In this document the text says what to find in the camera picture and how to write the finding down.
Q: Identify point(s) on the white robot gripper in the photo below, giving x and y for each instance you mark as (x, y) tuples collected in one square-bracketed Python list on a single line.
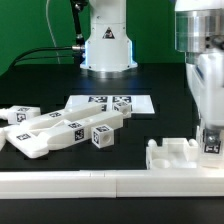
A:
[(206, 83)]

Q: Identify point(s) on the white chair seat block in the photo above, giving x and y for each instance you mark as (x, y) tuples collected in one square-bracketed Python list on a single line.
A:
[(174, 153)]

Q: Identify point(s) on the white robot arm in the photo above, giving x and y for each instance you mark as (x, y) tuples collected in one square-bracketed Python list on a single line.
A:
[(123, 32)]

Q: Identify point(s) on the long white chair side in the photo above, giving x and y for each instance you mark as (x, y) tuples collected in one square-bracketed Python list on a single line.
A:
[(59, 137)]

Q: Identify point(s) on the small white tagged cube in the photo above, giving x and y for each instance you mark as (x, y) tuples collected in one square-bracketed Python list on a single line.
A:
[(124, 108)]

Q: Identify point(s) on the white cube with hole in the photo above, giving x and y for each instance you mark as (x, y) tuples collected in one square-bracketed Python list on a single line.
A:
[(102, 136)]

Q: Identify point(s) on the white piece at left edge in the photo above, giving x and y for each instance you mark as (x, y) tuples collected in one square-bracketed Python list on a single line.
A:
[(2, 138)]

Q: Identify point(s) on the white U-shaped border frame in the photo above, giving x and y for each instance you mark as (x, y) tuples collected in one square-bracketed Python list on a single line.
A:
[(202, 181)]

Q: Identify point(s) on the white marker base plate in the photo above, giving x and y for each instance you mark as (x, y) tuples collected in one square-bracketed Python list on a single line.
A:
[(140, 104)]

